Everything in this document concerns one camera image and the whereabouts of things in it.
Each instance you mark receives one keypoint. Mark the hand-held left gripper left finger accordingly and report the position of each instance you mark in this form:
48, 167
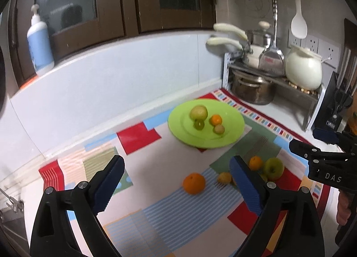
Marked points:
107, 190

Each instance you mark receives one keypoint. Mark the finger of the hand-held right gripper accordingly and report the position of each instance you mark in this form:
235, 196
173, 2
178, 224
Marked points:
309, 149
325, 135

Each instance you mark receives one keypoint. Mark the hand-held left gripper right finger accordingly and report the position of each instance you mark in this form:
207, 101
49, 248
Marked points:
248, 187

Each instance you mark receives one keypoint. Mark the person's right hand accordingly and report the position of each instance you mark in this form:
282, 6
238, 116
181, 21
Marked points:
343, 206

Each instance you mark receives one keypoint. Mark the black knife block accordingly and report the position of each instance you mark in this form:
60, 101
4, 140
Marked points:
329, 112

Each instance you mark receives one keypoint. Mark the small yellow lemon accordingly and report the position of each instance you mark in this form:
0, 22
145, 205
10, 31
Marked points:
224, 178

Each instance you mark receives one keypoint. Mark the small orange tangerine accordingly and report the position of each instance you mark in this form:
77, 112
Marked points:
216, 119
255, 162

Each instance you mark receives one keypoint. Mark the green apple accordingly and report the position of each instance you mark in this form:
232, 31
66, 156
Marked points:
274, 168

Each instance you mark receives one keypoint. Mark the metal pot rack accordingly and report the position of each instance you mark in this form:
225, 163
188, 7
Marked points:
295, 98

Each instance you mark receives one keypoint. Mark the cork trivet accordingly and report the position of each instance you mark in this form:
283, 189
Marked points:
302, 89

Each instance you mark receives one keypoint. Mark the large orange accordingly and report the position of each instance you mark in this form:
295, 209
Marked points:
194, 183

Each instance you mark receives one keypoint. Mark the green plate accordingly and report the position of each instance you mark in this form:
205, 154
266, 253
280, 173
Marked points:
220, 137

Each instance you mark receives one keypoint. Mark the colourful patchwork table mat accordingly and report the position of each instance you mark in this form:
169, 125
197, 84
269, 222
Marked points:
167, 212

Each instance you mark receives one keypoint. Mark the small yellow-brown fruit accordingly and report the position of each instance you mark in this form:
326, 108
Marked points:
219, 128

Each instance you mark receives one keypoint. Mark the white ceramic pot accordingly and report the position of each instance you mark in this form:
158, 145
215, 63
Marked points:
302, 67

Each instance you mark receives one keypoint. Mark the small green lime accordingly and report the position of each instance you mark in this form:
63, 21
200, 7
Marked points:
199, 124

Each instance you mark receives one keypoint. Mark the large steel pot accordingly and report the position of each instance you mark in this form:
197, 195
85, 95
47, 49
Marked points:
252, 89

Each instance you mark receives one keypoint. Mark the large yellow-green pear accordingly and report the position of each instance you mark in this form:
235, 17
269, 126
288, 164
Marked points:
198, 112

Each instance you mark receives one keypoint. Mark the steel spatula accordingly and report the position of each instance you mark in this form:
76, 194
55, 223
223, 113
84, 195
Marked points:
272, 59

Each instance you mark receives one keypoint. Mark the metal tap fitting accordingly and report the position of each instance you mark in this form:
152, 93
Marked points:
14, 204

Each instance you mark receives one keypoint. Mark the white saucepan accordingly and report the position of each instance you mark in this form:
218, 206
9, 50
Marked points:
251, 56

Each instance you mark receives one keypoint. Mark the white rice paddle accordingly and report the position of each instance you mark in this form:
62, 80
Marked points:
299, 25

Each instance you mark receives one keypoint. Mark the white blue pump bottle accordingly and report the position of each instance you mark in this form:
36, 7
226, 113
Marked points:
40, 48

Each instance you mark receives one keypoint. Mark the white wall socket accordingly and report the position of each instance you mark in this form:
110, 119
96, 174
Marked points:
330, 50
312, 44
295, 40

